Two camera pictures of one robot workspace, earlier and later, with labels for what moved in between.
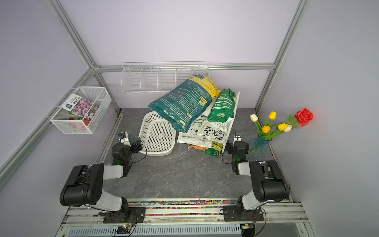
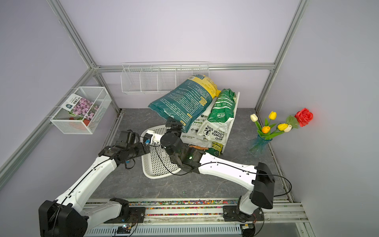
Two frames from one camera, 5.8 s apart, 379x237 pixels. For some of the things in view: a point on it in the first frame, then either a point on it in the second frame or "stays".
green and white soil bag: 220,117 stays
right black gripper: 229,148 to 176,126
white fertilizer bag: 190,137 stays
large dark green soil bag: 185,105 stays
